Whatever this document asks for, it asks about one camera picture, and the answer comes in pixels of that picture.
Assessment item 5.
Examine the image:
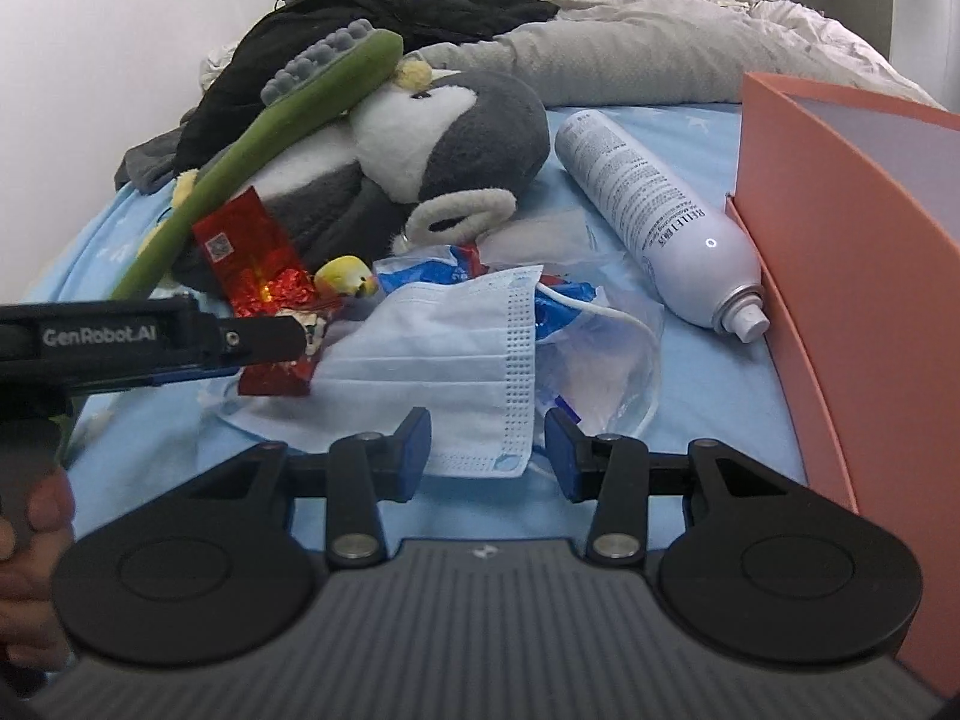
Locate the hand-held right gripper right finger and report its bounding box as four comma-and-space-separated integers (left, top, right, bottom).
544, 408, 796, 563

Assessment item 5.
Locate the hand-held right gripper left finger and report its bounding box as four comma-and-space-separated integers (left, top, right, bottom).
178, 406, 434, 569

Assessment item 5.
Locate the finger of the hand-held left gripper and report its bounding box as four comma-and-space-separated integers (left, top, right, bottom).
150, 362, 245, 386
217, 315, 308, 362

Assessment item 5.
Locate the red snack packet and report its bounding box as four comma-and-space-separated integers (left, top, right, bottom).
192, 186, 346, 398

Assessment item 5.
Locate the clear plastic bag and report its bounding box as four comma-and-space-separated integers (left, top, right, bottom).
480, 210, 668, 440

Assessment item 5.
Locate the blue face mask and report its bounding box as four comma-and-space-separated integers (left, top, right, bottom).
225, 266, 545, 479

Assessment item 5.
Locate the orange cardboard box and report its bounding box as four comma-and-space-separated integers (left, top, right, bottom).
724, 72, 960, 702

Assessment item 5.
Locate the person's left hand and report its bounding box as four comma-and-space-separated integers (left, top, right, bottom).
0, 465, 77, 683

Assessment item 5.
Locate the small yellow toy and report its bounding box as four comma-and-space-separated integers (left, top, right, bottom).
313, 256, 380, 299

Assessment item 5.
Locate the light blue bed sheet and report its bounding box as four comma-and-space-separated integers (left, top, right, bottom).
22, 101, 811, 548

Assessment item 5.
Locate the dark grey cloth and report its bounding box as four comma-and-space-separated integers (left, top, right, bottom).
114, 126, 197, 193

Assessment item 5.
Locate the green toothbrush plush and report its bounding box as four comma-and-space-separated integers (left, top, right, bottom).
111, 19, 406, 301

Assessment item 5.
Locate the black clothing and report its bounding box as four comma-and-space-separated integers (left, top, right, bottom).
176, 0, 560, 173

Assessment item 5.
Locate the white spray bottle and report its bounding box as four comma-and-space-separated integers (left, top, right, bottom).
555, 109, 772, 344

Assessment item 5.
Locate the grey white penguin plush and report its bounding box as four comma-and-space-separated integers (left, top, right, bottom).
169, 69, 552, 293

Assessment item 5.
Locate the grey duvet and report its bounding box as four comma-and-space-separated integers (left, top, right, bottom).
405, 0, 938, 107

